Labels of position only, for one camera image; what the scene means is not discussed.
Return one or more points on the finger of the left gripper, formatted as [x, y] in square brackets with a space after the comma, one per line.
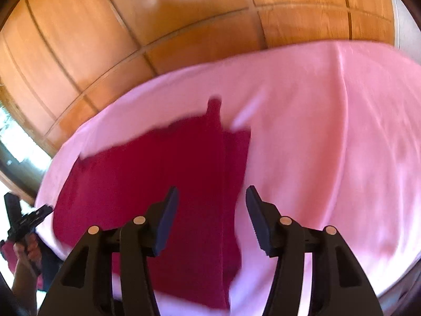
[38, 216]

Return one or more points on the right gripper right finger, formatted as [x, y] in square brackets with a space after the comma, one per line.
[339, 285]

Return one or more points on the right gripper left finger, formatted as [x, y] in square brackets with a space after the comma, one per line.
[106, 273]

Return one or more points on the brown sleeved left forearm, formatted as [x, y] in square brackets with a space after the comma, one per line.
[25, 284]

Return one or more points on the person's left hand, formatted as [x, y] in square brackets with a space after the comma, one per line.
[29, 253]

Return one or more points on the wooden framed window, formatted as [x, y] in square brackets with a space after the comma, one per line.
[23, 162]

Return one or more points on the pink bed sheet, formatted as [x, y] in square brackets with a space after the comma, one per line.
[328, 132]

